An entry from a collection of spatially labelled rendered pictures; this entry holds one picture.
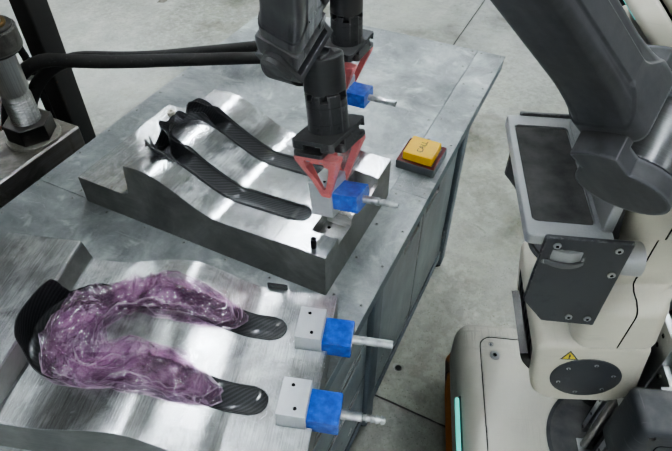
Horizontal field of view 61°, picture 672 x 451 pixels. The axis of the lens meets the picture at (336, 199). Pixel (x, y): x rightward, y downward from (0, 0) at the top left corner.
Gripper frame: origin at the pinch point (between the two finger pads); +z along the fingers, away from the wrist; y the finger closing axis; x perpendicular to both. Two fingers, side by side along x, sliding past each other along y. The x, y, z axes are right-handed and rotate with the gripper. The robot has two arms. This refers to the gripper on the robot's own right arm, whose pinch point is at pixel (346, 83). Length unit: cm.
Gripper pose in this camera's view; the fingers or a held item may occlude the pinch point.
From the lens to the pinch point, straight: 110.0
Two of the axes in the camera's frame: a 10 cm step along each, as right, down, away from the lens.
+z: 0.2, 7.3, 6.8
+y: -4.4, 6.2, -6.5
